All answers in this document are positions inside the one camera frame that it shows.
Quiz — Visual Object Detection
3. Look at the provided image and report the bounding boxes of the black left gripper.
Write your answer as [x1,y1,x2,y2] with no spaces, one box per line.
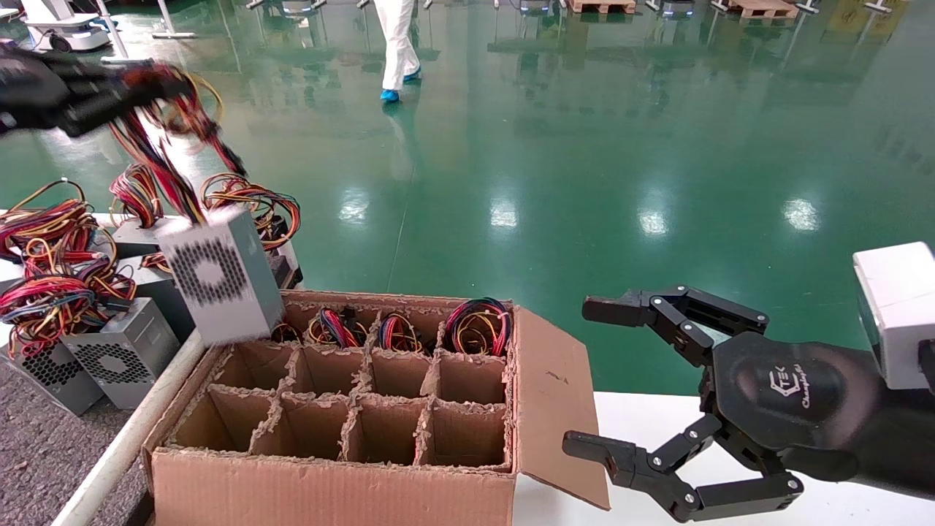
[0,47,192,138]

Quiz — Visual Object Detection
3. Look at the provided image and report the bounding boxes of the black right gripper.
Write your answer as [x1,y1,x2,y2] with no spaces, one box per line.
[562,285,881,523]

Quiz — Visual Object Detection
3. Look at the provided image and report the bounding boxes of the light grey power supply unit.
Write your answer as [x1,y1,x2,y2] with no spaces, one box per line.
[110,62,286,348]

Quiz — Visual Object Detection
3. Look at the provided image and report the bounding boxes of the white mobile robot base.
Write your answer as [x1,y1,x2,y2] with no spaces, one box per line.
[22,0,114,54]

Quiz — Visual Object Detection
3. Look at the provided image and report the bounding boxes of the white table stand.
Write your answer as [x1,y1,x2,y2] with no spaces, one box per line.
[95,0,156,66]
[152,0,198,40]

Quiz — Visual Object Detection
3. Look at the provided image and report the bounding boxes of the dark grey power supply unit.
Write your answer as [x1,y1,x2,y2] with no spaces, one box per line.
[117,252,198,344]

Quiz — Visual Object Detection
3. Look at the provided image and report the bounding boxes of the black power supply unit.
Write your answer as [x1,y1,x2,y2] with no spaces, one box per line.
[263,241,304,291]

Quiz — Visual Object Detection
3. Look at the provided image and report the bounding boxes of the grey honeycomb power supply unit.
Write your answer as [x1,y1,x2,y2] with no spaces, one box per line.
[0,274,136,417]
[61,296,181,410]

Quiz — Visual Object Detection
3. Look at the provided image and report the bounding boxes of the person in white coverall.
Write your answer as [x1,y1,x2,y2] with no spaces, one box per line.
[373,0,424,103]

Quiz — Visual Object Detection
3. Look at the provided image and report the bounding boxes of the brown cardboard box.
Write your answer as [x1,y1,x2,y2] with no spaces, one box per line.
[142,290,611,526]

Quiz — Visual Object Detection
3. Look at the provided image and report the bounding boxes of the grey felt mat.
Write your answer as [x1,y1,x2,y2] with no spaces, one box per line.
[0,358,158,526]

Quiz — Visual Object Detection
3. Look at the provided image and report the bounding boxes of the wooden pallet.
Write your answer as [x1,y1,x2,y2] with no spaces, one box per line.
[720,0,801,20]
[566,0,638,15]

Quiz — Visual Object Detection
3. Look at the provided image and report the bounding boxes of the power supply with red cables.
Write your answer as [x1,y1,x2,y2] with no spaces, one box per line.
[0,179,99,265]

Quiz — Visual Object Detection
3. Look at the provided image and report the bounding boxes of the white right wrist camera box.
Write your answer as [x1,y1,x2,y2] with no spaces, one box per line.
[852,241,935,392]

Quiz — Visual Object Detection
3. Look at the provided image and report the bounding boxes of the white metal rail tube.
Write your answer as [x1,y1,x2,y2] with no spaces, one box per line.
[51,329,209,526]

